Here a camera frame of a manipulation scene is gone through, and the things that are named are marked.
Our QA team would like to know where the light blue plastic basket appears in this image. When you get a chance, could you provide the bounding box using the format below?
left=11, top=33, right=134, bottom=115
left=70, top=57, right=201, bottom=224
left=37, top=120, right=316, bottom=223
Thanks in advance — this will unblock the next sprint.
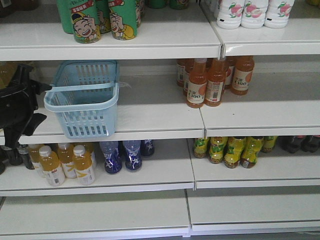
left=44, top=60, right=120, bottom=139

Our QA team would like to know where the green cartoon tea can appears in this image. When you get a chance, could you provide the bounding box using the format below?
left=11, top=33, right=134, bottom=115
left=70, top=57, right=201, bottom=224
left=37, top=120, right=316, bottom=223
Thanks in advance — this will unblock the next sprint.
left=56, top=0, right=101, bottom=44
left=108, top=0, right=137, bottom=41

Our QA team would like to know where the blue sports drink bottle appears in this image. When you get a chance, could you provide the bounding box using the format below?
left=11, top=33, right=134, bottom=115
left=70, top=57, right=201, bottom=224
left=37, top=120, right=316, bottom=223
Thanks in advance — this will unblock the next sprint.
left=140, top=139, right=155, bottom=157
left=99, top=141, right=122, bottom=174
left=122, top=140, right=142, bottom=171

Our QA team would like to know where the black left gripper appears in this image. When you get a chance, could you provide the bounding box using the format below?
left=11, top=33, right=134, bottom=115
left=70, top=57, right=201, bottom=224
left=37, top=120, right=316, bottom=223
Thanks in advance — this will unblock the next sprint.
left=0, top=64, right=52, bottom=149

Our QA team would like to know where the yellow lemon tea bottle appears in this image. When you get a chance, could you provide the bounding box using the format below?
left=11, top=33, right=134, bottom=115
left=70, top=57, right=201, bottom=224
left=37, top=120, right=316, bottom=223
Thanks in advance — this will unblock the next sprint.
left=223, top=136, right=247, bottom=169
left=192, top=137, right=210, bottom=158
left=261, top=135, right=278, bottom=153
left=240, top=136, right=264, bottom=169
left=208, top=136, right=228, bottom=164

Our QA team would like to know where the white metal shelving unit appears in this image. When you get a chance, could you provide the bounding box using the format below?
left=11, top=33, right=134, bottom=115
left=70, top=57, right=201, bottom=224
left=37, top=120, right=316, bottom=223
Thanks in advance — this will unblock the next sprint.
left=0, top=0, right=320, bottom=240

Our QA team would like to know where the white peach drink bottle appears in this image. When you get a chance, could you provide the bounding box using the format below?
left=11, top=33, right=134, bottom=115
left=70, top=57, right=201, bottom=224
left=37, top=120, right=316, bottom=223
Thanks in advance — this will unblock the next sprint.
left=240, top=0, right=269, bottom=29
left=264, top=0, right=295, bottom=29
left=217, top=0, right=245, bottom=30

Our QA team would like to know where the dark tea bottle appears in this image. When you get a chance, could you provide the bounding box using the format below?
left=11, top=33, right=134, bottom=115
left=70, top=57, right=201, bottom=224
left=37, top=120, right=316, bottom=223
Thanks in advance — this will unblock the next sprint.
left=0, top=145, right=23, bottom=166
left=17, top=144, right=35, bottom=170

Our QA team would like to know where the coke bottle red label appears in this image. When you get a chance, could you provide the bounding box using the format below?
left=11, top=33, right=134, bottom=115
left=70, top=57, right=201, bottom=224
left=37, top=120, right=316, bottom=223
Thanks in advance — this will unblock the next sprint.
left=279, top=135, right=307, bottom=154
left=301, top=135, right=320, bottom=153

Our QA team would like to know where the orange C100 juice bottle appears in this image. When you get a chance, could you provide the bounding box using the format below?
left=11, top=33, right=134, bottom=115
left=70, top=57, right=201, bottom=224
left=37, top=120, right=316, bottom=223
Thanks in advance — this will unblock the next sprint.
left=187, top=58, right=207, bottom=109
left=231, top=55, right=255, bottom=96

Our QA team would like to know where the yellow orange drink bottle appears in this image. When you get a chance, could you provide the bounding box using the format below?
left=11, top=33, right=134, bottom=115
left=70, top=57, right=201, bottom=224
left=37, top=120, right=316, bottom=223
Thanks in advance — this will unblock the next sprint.
left=39, top=145, right=65, bottom=187
left=72, top=145, right=96, bottom=186
left=57, top=142, right=77, bottom=179

